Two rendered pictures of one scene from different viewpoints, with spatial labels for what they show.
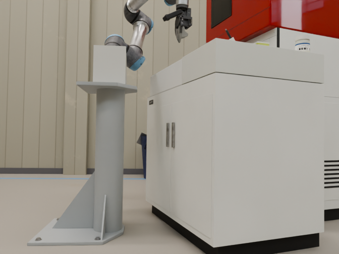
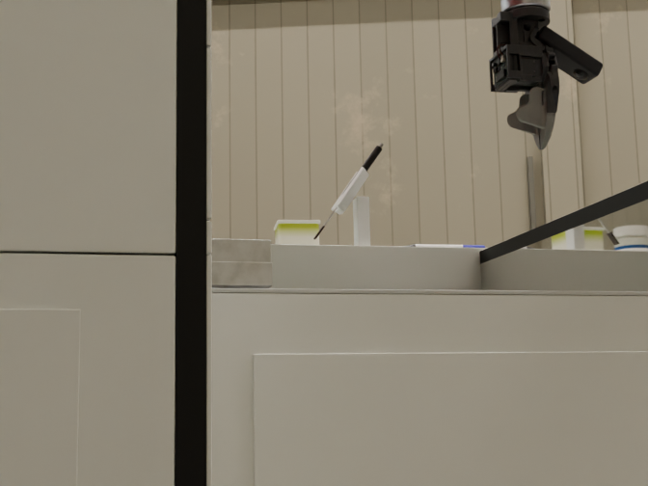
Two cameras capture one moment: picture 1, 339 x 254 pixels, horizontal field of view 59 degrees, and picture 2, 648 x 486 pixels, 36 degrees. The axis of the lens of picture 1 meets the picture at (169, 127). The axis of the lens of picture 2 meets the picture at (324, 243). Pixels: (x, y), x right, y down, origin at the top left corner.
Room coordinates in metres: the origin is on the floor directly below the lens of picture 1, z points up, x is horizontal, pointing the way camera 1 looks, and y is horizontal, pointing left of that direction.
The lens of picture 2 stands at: (3.26, -0.16, 0.71)
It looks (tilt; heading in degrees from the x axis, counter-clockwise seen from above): 9 degrees up; 189
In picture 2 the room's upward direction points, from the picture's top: 1 degrees counter-clockwise
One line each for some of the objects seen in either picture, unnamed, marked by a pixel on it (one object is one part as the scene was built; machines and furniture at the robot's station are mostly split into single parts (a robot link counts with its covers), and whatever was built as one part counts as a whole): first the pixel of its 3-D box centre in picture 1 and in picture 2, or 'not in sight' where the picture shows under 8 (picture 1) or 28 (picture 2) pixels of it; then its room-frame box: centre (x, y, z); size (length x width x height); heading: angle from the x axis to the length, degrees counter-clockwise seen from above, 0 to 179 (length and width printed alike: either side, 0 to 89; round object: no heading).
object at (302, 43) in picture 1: (302, 46); not in sight; (1.52, -0.67, 1.01); 0.07 x 0.07 x 0.10
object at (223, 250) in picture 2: not in sight; (235, 252); (2.12, -0.44, 0.89); 0.08 x 0.03 x 0.03; 112
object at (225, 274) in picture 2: not in sight; (219, 292); (1.97, -0.50, 0.87); 0.36 x 0.08 x 0.03; 22
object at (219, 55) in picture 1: (250, 69); (326, 302); (1.54, -0.42, 0.89); 0.62 x 0.35 x 0.14; 112
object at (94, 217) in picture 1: (90, 158); not in sight; (1.71, 0.44, 0.41); 0.51 x 0.44 x 0.82; 95
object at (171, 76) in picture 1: (170, 80); not in sight; (1.86, 0.00, 0.89); 0.55 x 0.09 x 0.14; 22
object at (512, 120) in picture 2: (183, 34); (526, 121); (1.74, -0.07, 1.14); 0.06 x 0.03 x 0.09; 112
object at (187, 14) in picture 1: (182, 17); (524, 52); (1.76, -0.07, 1.25); 0.09 x 0.08 x 0.12; 112
